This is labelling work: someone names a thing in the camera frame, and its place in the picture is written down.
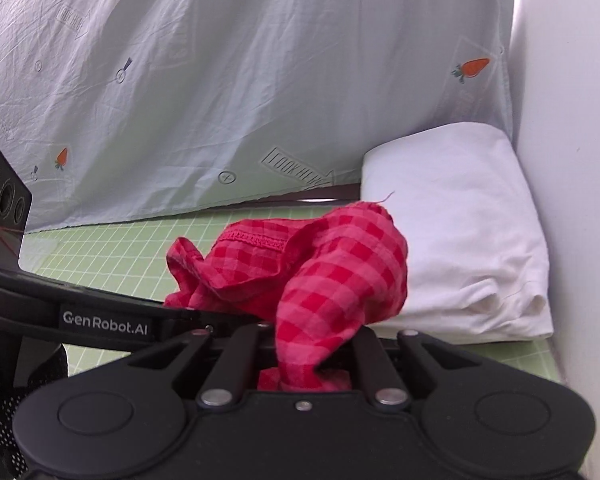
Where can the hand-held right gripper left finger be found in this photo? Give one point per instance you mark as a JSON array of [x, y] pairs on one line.
[[243, 352]]

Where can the red checkered garment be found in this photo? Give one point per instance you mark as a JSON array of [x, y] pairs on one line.
[[325, 280]]

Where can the white carrot print bedsheet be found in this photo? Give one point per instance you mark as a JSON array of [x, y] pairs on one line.
[[240, 85]]

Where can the green grid mat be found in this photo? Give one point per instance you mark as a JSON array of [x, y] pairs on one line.
[[105, 252]]

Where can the white pillow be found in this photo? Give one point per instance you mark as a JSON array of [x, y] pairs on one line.
[[460, 230]]

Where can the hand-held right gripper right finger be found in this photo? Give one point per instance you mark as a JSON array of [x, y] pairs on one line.
[[373, 362]]

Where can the dark bed frame rail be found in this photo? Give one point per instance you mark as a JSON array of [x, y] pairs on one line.
[[330, 192]]

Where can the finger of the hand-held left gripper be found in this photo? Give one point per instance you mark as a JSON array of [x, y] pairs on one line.
[[215, 317]]

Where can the person's left hand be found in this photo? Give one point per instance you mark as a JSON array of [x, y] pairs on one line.
[[10, 395]]

